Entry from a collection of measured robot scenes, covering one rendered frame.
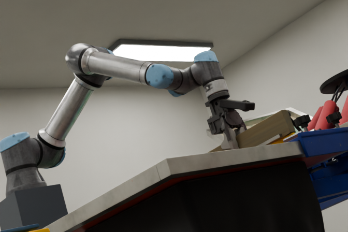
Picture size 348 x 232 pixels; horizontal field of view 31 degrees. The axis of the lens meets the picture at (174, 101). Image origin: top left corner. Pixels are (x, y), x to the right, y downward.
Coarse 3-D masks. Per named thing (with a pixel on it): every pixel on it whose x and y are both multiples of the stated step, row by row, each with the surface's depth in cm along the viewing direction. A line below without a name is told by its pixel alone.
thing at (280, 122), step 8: (280, 112) 182; (264, 120) 187; (272, 120) 184; (280, 120) 182; (288, 120) 182; (256, 128) 189; (264, 128) 187; (272, 128) 185; (280, 128) 182; (288, 128) 180; (240, 136) 194; (248, 136) 192; (256, 136) 189; (264, 136) 187; (272, 136) 185; (240, 144) 194; (248, 144) 192; (256, 144) 189; (208, 152) 205
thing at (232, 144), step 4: (228, 128) 195; (232, 132) 195; (224, 136) 197; (232, 136) 194; (224, 140) 197; (232, 140) 194; (236, 140) 195; (224, 144) 197; (228, 144) 195; (232, 144) 193; (236, 144) 194; (224, 148) 197; (228, 148) 195; (232, 148) 194; (236, 148) 194
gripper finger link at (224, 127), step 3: (222, 120) 195; (225, 120) 195; (222, 123) 195; (225, 123) 195; (222, 126) 195; (225, 126) 194; (228, 126) 195; (222, 129) 195; (225, 129) 194; (228, 129) 195; (225, 132) 194; (228, 132) 194; (228, 135) 193; (228, 138) 194
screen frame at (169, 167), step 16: (272, 144) 158; (288, 144) 162; (176, 160) 134; (192, 160) 137; (208, 160) 141; (224, 160) 144; (240, 160) 148; (256, 160) 151; (272, 160) 158; (144, 176) 138; (160, 176) 134; (176, 176) 135; (112, 192) 147; (128, 192) 142; (144, 192) 143; (80, 208) 157; (96, 208) 152; (112, 208) 150; (64, 224) 163; (80, 224) 159
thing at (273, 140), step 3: (279, 135) 181; (273, 138) 183; (276, 138) 182; (279, 138) 182; (267, 141) 184; (270, 141) 184; (273, 141) 184; (261, 144) 186; (264, 144) 185; (267, 144) 186
